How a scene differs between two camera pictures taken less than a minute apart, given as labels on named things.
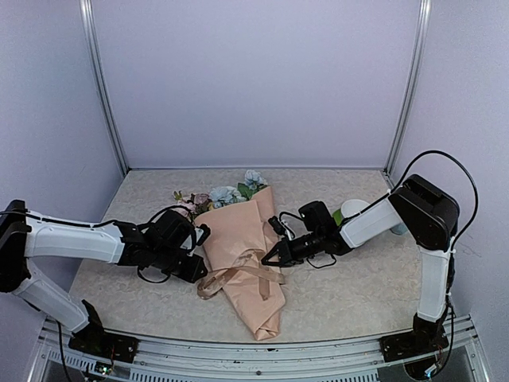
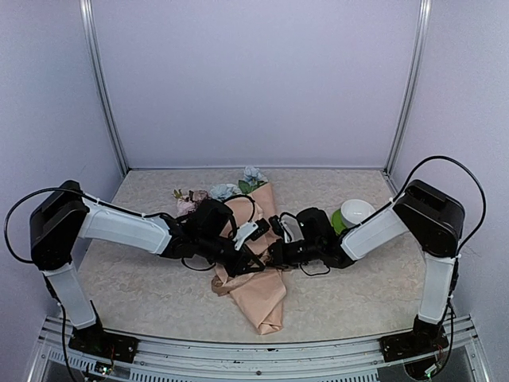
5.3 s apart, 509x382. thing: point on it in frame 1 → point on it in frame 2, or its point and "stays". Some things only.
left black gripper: x=194 y=272 → x=245 y=268
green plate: x=338 y=216 stays
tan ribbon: x=264 y=277 → x=222 y=284
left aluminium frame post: x=88 y=25 stays
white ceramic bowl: x=352 y=207 stays
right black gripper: x=287 y=255 stays
